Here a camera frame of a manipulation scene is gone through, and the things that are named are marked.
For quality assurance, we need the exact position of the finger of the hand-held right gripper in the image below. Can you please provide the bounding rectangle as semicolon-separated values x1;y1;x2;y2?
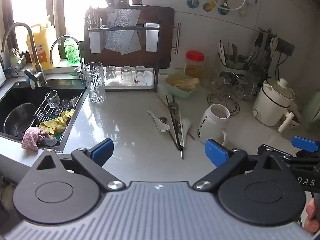
257;144;320;167
291;136;320;158

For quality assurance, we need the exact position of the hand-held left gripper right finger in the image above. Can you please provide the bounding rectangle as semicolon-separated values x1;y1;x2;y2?
193;139;292;194

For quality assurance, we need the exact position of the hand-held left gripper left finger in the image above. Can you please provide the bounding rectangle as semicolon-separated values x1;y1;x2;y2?
29;138;126;192

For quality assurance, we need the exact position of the white mug green print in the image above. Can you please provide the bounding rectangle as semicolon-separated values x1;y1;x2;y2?
196;104;230;147

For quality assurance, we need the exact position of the white ceramic spoon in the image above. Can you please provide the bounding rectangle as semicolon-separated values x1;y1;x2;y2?
179;117;192;147
147;110;172;132

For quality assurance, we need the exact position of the black chopstick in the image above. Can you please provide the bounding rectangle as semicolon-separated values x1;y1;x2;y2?
166;95;180;150

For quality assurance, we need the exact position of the row of hanging utensils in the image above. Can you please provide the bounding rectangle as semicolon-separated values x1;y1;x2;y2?
244;27;279;70

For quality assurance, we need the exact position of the person's right hand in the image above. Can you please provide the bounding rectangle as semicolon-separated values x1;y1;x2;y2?
305;200;320;233

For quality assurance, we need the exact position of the green kettle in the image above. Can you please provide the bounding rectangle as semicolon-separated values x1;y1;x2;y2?
299;89;320;130

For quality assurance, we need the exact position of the silver metal spoon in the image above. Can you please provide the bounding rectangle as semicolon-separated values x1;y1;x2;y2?
169;104;182;151

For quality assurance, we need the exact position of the white electric pot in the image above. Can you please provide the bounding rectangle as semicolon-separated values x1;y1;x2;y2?
252;77;297;133

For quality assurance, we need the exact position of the yellow cloth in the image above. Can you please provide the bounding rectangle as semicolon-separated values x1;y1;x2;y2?
37;109;75;137

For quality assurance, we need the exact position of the tall textured glass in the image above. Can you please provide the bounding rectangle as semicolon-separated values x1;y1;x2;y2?
83;62;106;103

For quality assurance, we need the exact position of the green plastic basket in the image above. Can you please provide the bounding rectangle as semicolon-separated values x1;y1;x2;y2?
165;74;200;99

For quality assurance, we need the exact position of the black sink drain rack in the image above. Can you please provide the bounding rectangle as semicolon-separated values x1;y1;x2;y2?
32;92;85;140

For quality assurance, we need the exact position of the wine glass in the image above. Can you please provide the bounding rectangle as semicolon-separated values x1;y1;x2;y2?
45;90;63;114

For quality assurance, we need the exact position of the pink cloth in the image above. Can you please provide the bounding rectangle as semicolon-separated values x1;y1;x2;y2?
21;127;52;153

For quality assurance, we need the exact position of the small clear glass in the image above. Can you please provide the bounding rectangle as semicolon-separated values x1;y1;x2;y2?
120;66;133;85
105;65;117;85
134;66;146;84

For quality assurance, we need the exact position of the bundle of bamboo skewers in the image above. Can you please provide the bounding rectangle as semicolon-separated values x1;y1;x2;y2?
166;76;200;92

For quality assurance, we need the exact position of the white drip tray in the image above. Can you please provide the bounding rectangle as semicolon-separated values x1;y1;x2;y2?
104;70;154;88

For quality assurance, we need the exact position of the green utensil holder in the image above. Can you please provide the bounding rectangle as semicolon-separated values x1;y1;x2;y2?
217;52;250;75

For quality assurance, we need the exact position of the red-lid plastic jar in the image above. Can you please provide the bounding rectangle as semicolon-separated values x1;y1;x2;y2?
184;51;206;78

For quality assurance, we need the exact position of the steel bowl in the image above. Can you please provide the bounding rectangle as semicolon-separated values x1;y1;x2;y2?
3;102;38;137

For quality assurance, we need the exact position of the small steel faucet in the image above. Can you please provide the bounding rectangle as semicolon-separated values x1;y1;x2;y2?
50;35;85;82

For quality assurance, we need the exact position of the black sink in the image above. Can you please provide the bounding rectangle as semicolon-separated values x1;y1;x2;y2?
0;80;88;154

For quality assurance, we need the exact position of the bunch of upright chopsticks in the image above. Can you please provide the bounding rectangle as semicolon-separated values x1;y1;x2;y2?
217;39;242;67

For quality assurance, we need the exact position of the green dish soap bottle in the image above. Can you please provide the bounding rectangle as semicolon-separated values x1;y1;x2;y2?
64;36;80;65

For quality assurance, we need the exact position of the black metal rack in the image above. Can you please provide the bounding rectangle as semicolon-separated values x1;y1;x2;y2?
84;5;161;93

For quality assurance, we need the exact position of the tall steel faucet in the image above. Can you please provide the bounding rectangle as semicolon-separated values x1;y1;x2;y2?
1;22;48;88

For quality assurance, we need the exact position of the white rack holder box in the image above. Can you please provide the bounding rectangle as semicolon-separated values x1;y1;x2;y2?
89;25;107;54
145;23;160;52

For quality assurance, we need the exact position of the plain grey cutting board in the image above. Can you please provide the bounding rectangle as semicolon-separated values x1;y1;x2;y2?
126;29;142;53

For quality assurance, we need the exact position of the brown wooden cutting board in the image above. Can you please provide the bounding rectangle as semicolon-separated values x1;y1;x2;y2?
84;5;175;70

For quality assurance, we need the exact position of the yellow detergent jug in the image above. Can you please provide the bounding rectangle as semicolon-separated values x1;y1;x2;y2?
26;16;60;69

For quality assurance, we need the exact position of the grey cutlery bundle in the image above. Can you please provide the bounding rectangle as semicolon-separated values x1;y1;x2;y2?
88;5;103;28

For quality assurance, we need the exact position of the embossed steel cutting board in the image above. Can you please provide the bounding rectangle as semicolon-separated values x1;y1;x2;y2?
104;8;142;55

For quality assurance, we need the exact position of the wire glass rack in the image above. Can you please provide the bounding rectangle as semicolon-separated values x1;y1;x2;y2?
207;71;260;117

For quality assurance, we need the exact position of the grey wall socket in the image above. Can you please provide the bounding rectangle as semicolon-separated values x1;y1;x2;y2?
275;38;296;56

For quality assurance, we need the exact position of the steel bar handle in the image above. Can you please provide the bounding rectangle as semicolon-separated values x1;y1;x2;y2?
172;22;181;55

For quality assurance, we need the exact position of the white cable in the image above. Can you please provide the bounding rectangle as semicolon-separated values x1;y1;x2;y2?
226;0;250;15

